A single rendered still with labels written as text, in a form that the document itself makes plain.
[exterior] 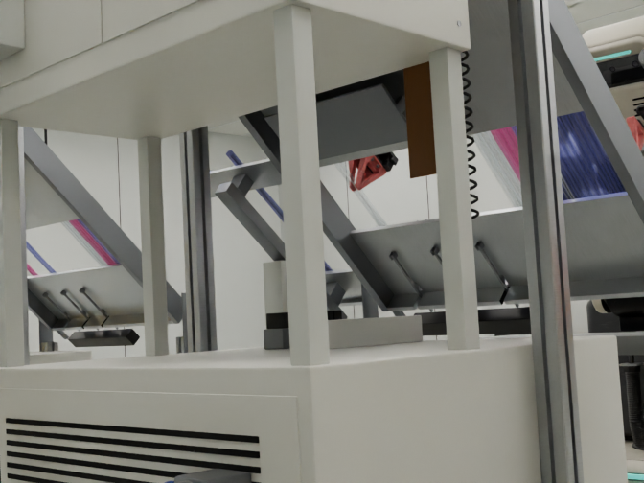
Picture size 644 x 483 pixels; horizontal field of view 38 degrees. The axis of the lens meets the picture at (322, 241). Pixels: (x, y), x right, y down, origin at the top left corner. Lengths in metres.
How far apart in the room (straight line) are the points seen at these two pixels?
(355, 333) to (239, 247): 10.10
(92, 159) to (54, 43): 9.13
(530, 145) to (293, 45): 0.41
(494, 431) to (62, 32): 0.79
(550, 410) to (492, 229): 0.62
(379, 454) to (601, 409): 0.49
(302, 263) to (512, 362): 0.37
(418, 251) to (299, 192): 1.00
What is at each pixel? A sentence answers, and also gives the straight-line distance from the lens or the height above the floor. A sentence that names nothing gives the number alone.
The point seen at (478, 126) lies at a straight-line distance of 1.65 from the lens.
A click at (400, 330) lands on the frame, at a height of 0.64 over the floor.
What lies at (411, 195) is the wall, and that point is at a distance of 10.62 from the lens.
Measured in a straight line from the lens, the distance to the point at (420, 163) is 1.28.
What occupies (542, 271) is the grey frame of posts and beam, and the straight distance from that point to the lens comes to 1.26.
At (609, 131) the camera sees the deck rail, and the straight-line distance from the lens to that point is 1.53.
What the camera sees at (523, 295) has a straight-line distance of 1.89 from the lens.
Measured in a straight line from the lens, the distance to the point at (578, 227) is 1.74.
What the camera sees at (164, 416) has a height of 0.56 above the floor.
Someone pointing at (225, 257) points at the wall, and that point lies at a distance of 11.44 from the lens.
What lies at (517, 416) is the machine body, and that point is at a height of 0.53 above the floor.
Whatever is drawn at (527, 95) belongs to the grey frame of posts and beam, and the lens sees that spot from 1.31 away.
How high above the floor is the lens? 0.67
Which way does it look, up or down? 5 degrees up
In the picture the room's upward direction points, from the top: 3 degrees counter-clockwise
